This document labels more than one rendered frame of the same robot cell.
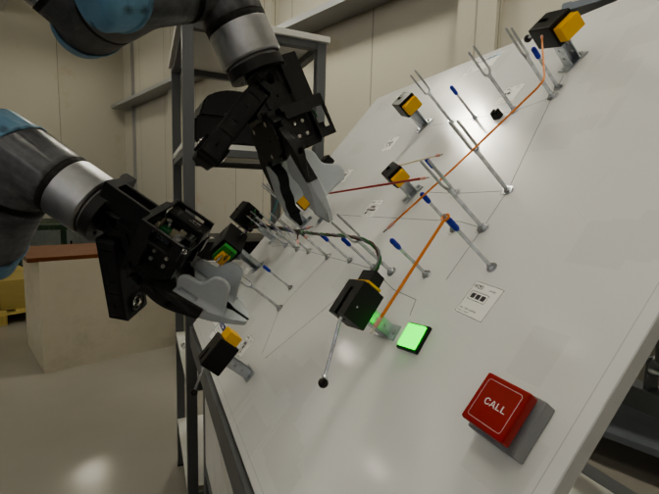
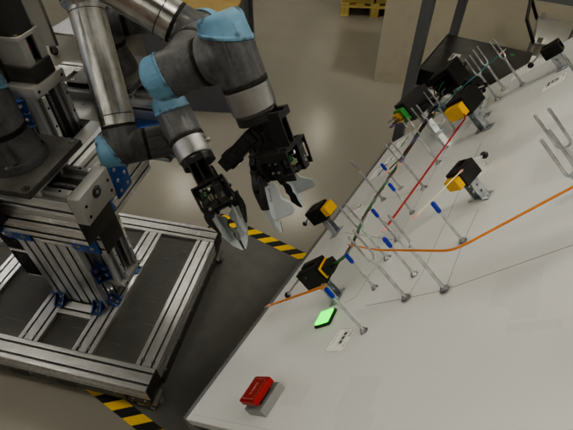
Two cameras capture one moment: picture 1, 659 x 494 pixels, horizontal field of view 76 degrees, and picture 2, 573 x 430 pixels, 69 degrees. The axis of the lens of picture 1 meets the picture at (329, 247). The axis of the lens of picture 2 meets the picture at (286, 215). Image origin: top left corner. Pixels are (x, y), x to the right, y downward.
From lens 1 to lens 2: 0.71 m
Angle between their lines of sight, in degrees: 61
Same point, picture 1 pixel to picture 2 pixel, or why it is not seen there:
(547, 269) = (349, 369)
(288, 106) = (261, 157)
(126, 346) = not seen: hidden behind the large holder
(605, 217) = (380, 386)
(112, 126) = not seen: outside the picture
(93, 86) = not seen: outside the picture
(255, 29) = (238, 105)
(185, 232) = (217, 196)
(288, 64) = (272, 121)
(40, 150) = (170, 127)
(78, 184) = (180, 153)
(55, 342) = (385, 58)
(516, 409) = (248, 398)
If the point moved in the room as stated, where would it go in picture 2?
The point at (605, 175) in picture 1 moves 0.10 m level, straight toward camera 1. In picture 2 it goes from (428, 365) to (346, 368)
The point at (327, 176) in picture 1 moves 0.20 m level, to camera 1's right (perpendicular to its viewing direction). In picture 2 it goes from (280, 208) to (358, 289)
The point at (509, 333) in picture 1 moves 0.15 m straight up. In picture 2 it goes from (312, 372) to (316, 325)
